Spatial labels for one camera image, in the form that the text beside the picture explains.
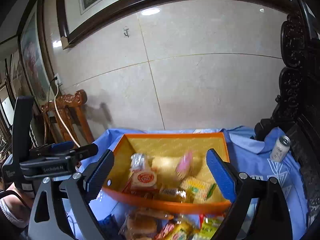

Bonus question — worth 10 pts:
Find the yellow pastry pack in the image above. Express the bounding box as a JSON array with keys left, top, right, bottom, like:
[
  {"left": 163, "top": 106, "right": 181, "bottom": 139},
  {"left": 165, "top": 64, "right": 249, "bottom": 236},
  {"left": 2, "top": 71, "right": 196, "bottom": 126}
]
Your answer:
[{"left": 151, "top": 157, "right": 180, "bottom": 180}]

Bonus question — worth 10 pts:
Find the clear white candy pack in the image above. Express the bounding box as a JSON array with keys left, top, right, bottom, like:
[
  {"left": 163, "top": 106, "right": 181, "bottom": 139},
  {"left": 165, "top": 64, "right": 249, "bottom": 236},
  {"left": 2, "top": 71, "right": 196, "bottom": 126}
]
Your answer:
[{"left": 130, "top": 153, "right": 148, "bottom": 172}]

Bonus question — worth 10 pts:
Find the green yellow cracker pack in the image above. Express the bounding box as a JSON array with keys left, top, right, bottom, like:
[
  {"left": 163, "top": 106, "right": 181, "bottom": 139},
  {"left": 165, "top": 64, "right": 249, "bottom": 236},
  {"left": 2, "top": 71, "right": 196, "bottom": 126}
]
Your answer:
[{"left": 180, "top": 177, "right": 216, "bottom": 204}]

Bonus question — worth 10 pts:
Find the orange cardboard box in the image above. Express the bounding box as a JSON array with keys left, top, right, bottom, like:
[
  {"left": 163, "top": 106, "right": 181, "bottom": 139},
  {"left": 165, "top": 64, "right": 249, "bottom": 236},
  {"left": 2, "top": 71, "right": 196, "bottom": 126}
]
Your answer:
[{"left": 103, "top": 132, "right": 231, "bottom": 215}]

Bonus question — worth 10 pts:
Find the carved wooden chair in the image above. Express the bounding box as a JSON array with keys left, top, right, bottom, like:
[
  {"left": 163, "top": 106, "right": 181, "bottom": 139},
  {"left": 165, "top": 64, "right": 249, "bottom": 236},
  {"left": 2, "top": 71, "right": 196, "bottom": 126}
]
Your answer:
[{"left": 41, "top": 89, "right": 94, "bottom": 144}]

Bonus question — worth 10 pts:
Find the blue snack bag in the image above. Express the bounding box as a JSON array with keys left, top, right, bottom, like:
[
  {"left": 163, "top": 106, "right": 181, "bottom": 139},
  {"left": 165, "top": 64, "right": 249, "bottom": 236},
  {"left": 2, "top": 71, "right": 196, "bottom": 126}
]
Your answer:
[{"left": 98, "top": 214, "right": 119, "bottom": 231}]

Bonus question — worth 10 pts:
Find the blue patterned tablecloth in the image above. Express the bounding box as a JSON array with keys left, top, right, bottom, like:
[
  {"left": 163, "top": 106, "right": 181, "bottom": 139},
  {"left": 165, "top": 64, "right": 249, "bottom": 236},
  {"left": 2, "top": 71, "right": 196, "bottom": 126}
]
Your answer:
[{"left": 80, "top": 126, "right": 308, "bottom": 239}]

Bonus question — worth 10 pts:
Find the white beverage can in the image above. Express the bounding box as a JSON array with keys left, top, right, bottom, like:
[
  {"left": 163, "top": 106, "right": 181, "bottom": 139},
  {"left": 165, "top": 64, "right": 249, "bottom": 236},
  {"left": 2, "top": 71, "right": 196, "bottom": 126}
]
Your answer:
[{"left": 270, "top": 135, "right": 291, "bottom": 163}]

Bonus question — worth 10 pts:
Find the dark carved wooden furniture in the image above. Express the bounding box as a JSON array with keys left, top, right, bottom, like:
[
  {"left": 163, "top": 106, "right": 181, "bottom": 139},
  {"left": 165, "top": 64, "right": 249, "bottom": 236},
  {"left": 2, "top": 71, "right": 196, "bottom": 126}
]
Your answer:
[{"left": 255, "top": 0, "right": 319, "bottom": 239}]

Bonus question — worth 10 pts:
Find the red biscuit pack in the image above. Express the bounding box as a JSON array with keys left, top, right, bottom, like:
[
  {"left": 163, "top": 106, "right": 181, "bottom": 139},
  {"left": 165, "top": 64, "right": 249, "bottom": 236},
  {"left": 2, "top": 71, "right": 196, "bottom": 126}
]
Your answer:
[{"left": 131, "top": 170, "right": 157, "bottom": 189}]

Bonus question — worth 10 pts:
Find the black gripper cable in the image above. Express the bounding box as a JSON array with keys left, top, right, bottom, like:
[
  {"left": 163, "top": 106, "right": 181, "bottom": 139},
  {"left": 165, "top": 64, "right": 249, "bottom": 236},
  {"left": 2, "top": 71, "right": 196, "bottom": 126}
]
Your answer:
[{"left": 47, "top": 78, "right": 59, "bottom": 103}]

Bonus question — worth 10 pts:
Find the wall socket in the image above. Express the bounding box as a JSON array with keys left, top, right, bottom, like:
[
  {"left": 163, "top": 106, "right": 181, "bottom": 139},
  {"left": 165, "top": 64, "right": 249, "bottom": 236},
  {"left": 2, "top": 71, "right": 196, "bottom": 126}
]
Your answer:
[{"left": 54, "top": 73, "right": 62, "bottom": 87}]

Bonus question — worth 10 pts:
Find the framed painting left wall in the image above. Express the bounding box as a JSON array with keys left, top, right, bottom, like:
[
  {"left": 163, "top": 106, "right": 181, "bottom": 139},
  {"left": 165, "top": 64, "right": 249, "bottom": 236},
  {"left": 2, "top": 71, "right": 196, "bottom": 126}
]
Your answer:
[{"left": 20, "top": 1, "right": 54, "bottom": 108}]

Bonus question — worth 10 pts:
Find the white power cable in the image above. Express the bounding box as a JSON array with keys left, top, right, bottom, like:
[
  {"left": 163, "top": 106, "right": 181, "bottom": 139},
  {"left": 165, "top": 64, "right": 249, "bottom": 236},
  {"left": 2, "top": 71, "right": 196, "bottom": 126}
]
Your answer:
[{"left": 53, "top": 80, "right": 81, "bottom": 149}]

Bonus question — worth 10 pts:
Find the long bread clear pack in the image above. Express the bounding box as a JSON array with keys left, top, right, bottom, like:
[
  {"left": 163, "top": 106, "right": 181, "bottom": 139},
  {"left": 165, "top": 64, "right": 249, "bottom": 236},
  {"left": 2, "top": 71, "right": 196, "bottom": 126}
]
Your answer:
[{"left": 129, "top": 208, "right": 174, "bottom": 220}]

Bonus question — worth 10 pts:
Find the wall hook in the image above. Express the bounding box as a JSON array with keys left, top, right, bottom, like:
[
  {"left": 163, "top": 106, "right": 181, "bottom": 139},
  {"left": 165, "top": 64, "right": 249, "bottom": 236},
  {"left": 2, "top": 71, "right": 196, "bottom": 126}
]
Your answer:
[{"left": 123, "top": 27, "right": 130, "bottom": 37}]

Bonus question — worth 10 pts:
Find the pink round cookie pack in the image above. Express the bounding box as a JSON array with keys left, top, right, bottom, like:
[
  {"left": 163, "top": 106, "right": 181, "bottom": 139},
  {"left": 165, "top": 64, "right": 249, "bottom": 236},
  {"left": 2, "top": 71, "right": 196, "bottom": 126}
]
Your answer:
[{"left": 175, "top": 152, "right": 193, "bottom": 181}]

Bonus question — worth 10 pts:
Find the round bun clear pack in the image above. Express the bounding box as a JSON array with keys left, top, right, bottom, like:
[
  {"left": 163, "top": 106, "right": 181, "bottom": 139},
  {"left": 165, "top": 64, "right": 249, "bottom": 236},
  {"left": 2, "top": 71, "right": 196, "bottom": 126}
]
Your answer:
[{"left": 118, "top": 212, "right": 158, "bottom": 239}]

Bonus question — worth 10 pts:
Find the green melon seed bag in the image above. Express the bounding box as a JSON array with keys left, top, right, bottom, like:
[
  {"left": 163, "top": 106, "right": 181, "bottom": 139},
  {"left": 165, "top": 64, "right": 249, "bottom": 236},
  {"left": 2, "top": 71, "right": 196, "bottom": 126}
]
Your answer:
[{"left": 192, "top": 215, "right": 223, "bottom": 240}]

